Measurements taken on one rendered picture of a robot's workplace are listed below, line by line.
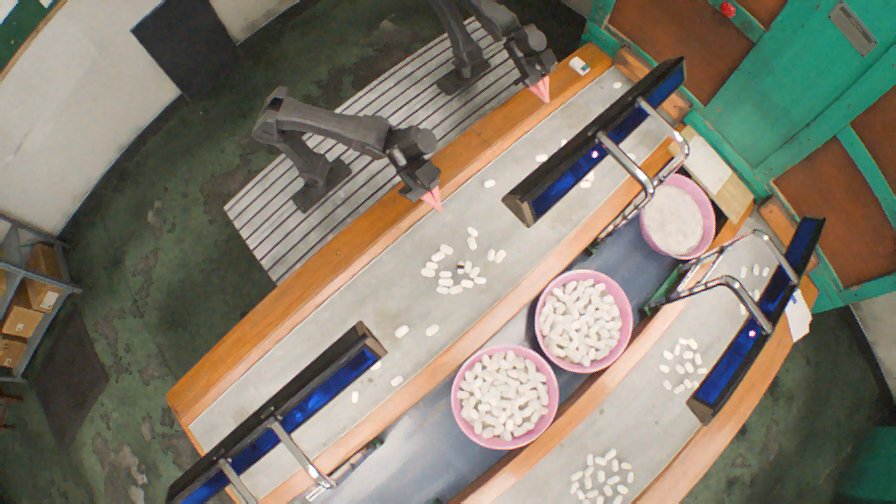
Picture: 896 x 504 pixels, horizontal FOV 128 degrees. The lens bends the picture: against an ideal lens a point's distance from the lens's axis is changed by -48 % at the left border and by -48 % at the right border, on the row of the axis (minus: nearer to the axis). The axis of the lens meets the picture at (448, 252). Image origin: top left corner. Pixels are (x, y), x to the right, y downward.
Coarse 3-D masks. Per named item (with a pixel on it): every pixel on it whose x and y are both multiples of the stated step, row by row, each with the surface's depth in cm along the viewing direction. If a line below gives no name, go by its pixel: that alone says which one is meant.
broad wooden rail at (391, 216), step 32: (608, 64) 126; (512, 96) 121; (480, 128) 118; (512, 128) 117; (448, 160) 115; (480, 160) 116; (448, 192) 114; (352, 224) 111; (384, 224) 111; (320, 256) 109; (352, 256) 109; (288, 288) 107; (320, 288) 107; (256, 320) 105; (288, 320) 105; (224, 352) 102; (256, 352) 103; (192, 384) 100; (224, 384) 101; (192, 416) 99
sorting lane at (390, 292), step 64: (576, 128) 120; (640, 128) 120; (576, 192) 115; (384, 256) 111; (448, 256) 111; (512, 256) 110; (320, 320) 107; (384, 320) 107; (448, 320) 106; (256, 384) 103; (384, 384) 102; (320, 448) 98
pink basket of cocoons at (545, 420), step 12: (492, 348) 102; (504, 348) 103; (516, 348) 102; (468, 360) 101; (540, 360) 101; (552, 372) 99; (456, 384) 100; (552, 384) 100; (456, 396) 101; (552, 396) 100; (456, 408) 99; (552, 408) 98; (456, 420) 97; (540, 420) 100; (468, 432) 97; (528, 432) 99; (540, 432) 95; (492, 444) 96; (504, 444) 97; (516, 444) 95
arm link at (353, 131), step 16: (272, 96) 82; (288, 96) 82; (272, 112) 79; (288, 112) 81; (304, 112) 82; (320, 112) 83; (256, 128) 83; (272, 128) 82; (288, 128) 84; (304, 128) 84; (320, 128) 83; (336, 128) 84; (352, 128) 85; (368, 128) 86; (384, 128) 88; (352, 144) 87; (368, 144) 86
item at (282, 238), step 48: (432, 48) 138; (384, 96) 133; (432, 96) 132; (480, 96) 132; (336, 144) 130; (240, 192) 125; (288, 192) 124; (336, 192) 126; (384, 192) 123; (288, 240) 120
